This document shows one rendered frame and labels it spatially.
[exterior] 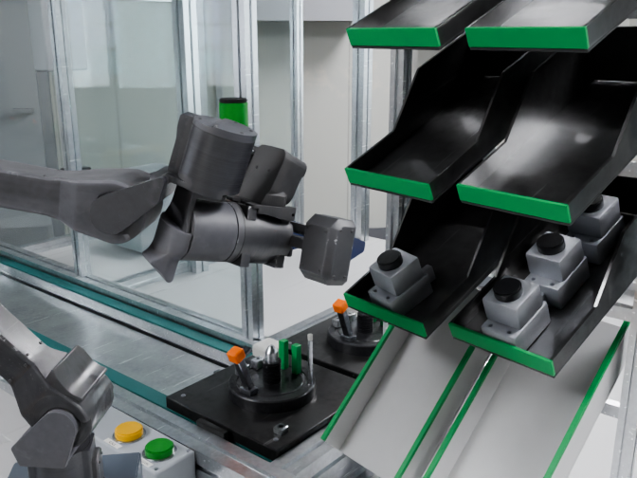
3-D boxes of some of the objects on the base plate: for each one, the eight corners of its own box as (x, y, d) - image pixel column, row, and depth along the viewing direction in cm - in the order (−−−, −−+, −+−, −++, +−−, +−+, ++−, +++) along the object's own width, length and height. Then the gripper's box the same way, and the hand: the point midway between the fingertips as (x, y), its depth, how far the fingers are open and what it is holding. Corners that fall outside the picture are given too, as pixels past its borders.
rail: (275, 558, 93) (273, 487, 90) (-39, 364, 147) (-46, 316, 144) (301, 535, 97) (301, 467, 94) (-13, 355, 151) (-20, 308, 148)
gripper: (169, 245, 73) (285, 251, 84) (275, 285, 60) (399, 287, 70) (177, 187, 73) (294, 201, 83) (286, 214, 59) (410, 227, 69)
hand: (318, 239), depth 74 cm, fingers open, 6 cm apart
